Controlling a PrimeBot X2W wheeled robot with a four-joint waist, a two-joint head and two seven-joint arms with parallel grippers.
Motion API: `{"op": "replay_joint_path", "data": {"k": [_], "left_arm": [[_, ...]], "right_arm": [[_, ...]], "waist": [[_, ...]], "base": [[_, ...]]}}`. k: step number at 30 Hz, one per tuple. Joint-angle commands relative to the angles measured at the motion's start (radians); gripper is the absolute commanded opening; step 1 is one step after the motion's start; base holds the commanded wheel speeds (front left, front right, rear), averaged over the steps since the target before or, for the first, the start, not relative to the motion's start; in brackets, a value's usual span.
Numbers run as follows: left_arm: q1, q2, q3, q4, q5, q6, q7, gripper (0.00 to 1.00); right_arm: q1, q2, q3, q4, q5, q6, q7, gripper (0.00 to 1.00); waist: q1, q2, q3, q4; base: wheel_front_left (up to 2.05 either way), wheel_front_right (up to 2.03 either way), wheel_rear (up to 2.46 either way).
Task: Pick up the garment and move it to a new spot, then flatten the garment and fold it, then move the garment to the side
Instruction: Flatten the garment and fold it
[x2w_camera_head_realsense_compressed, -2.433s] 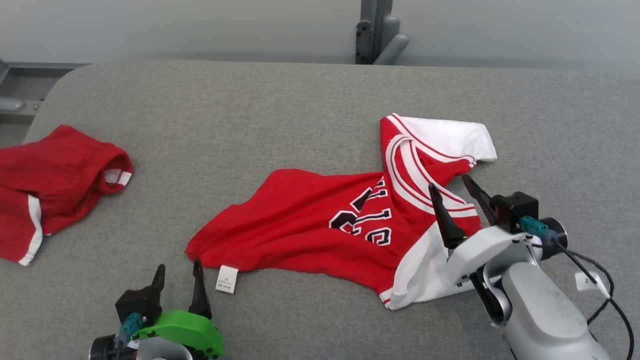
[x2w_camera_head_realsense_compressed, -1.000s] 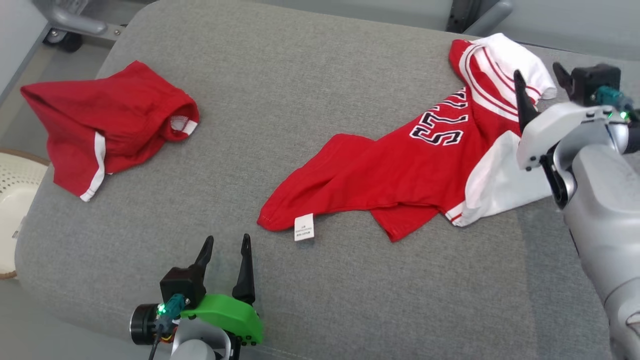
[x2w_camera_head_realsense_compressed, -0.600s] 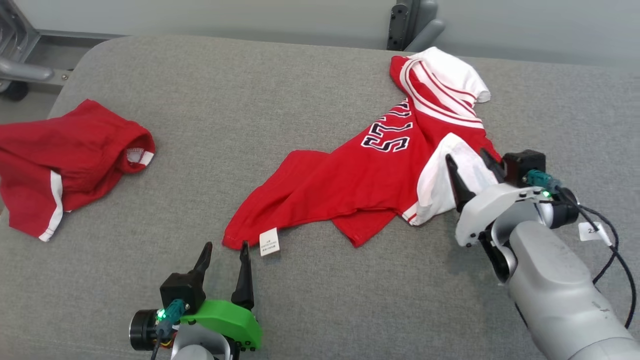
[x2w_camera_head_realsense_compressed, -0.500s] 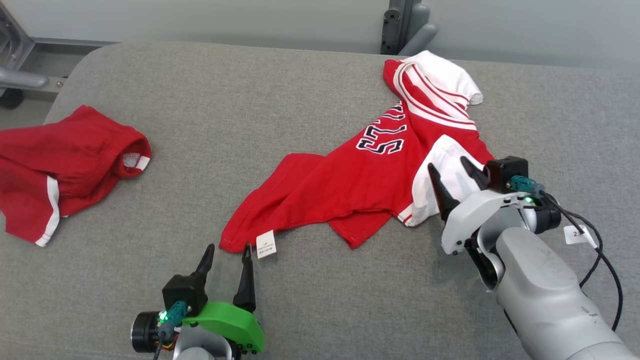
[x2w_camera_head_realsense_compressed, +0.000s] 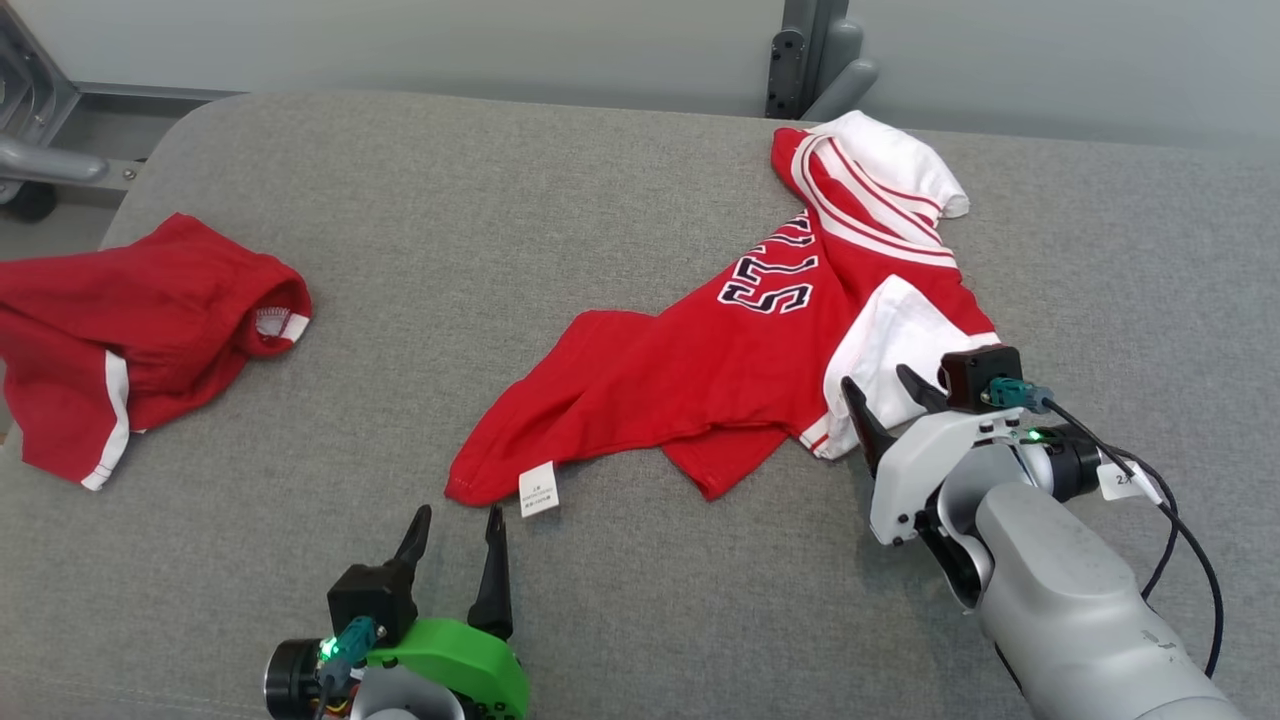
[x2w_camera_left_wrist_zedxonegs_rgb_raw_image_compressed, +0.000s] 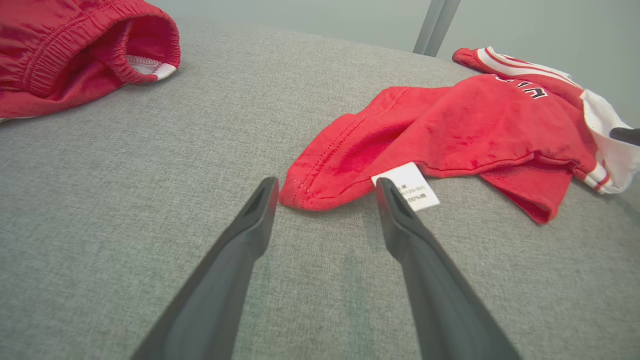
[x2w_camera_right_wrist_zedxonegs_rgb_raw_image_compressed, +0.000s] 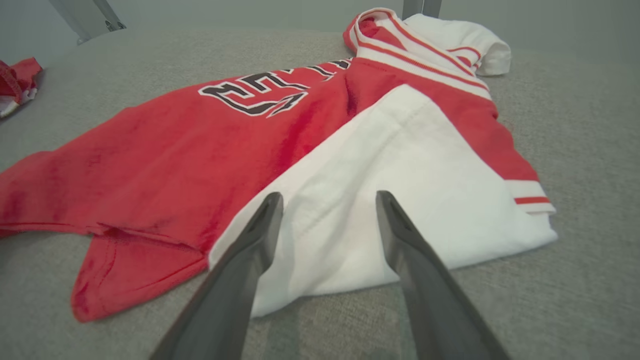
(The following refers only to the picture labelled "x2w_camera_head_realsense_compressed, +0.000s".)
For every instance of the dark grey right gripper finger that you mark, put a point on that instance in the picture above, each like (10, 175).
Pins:
(922, 392)
(868, 430)

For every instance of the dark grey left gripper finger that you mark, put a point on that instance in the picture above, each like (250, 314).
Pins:
(415, 550)
(494, 590)

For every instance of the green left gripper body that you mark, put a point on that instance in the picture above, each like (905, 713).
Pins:
(460, 655)

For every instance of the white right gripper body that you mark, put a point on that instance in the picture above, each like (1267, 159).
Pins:
(915, 470)

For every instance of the red white lettered jersey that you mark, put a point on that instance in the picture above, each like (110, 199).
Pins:
(700, 370)

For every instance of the red shorts white stripe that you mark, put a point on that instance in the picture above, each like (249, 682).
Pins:
(150, 300)

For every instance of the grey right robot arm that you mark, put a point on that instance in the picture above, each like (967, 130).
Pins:
(1060, 600)

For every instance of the black caster wheel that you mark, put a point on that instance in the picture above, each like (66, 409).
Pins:
(30, 200)

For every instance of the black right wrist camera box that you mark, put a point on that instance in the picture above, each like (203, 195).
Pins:
(975, 370)

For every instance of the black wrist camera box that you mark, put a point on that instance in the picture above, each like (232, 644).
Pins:
(370, 600)
(975, 370)

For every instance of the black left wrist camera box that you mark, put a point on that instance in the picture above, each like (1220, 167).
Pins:
(370, 600)

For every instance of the grey metal post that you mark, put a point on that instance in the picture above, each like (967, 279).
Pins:
(815, 50)

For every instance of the grey metal frame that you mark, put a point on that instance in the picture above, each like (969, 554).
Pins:
(40, 100)

